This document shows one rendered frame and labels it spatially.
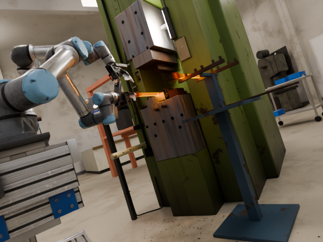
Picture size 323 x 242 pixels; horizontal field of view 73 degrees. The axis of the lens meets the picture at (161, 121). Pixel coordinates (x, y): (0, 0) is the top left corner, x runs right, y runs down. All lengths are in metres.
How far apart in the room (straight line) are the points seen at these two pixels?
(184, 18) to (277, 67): 7.15
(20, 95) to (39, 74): 0.10
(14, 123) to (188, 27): 1.40
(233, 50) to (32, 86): 1.72
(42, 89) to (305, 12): 9.47
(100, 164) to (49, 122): 3.30
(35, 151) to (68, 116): 8.67
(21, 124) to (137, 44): 1.26
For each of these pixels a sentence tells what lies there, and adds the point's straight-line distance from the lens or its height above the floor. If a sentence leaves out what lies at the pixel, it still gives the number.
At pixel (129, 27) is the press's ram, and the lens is 2.03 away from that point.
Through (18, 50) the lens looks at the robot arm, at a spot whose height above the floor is 1.39.
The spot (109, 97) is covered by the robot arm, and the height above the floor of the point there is 0.98.
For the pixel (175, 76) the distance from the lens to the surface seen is 1.32.
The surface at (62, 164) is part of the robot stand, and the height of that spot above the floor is 0.69.
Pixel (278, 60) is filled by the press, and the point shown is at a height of 1.81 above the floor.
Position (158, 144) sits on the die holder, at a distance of 1.78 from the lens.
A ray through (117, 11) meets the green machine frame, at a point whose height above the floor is 1.90.
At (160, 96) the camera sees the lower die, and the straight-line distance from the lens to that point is 1.78.
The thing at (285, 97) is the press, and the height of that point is 0.51.
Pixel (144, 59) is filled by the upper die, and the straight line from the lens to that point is 1.88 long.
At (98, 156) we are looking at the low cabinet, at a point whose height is 0.52.
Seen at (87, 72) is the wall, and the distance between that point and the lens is 10.28.
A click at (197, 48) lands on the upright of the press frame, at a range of 1.81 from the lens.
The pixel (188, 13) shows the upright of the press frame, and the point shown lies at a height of 1.50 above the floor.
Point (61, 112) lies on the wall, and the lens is 9.59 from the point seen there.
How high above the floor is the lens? 0.70
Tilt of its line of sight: 2 degrees up
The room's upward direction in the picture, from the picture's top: 17 degrees counter-clockwise
